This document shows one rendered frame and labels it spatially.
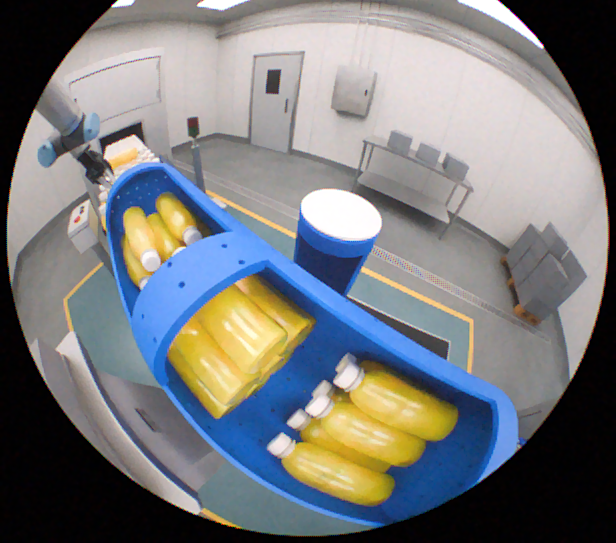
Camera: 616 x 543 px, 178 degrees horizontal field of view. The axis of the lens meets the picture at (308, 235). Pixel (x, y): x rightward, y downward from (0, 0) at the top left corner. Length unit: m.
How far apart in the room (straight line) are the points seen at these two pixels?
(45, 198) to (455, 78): 7.24
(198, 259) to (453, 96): 3.49
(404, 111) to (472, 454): 3.45
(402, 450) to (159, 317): 0.35
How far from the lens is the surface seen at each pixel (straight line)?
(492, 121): 3.66
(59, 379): 0.37
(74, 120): 0.59
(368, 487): 0.36
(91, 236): 0.85
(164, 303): 0.20
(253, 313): 0.22
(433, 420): 0.32
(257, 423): 0.39
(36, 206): 5.07
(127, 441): 0.32
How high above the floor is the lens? 1.38
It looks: 42 degrees down
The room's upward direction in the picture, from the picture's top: 10 degrees clockwise
